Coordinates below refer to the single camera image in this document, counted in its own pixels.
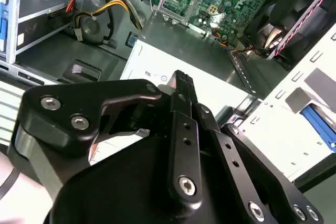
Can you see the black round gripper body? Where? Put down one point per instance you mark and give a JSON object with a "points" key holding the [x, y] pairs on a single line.
{"points": [[118, 195]]}

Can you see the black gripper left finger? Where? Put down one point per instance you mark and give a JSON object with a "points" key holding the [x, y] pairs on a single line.
{"points": [[78, 95]]}

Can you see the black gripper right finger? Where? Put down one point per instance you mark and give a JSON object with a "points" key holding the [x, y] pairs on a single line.
{"points": [[231, 154]]}

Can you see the hard disk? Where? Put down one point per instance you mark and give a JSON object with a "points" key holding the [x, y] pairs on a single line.
{"points": [[317, 127]]}

